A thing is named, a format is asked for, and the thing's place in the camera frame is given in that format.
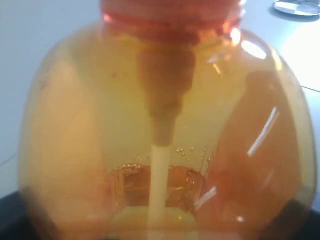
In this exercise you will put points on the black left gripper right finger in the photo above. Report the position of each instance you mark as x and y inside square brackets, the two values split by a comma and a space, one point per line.
[309, 227]

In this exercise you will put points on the orange dish soap pump bottle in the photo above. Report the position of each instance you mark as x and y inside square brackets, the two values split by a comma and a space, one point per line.
[166, 121]

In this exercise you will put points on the steel mesh strainer basket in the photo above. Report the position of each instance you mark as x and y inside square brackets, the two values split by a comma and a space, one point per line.
[297, 7]

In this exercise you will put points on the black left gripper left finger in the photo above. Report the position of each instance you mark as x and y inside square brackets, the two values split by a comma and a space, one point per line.
[14, 223]

